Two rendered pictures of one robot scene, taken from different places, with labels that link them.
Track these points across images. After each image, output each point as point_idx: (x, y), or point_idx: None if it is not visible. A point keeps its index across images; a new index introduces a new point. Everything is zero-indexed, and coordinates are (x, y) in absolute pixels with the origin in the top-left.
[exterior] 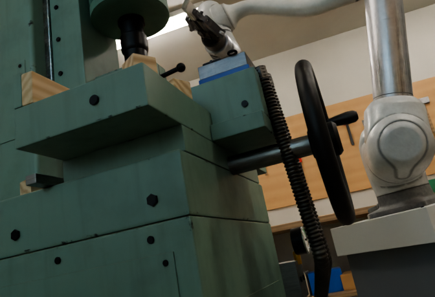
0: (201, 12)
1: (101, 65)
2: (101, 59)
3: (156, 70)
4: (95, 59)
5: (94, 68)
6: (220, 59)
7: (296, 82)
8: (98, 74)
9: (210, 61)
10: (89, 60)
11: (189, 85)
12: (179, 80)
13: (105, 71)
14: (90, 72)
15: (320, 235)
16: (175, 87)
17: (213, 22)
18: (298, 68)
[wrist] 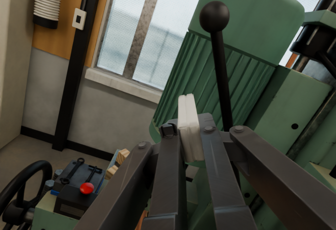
0: (164, 131)
1: (203, 180)
2: (206, 175)
3: (117, 156)
4: (203, 172)
5: (199, 178)
6: (89, 165)
7: (51, 167)
8: (198, 184)
9: (96, 167)
10: (200, 170)
11: (107, 171)
12: (111, 167)
13: (202, 186)
14: (196, 178)
15: None
16: (109, 163)
17: (110, 183)
18: (48, 161)
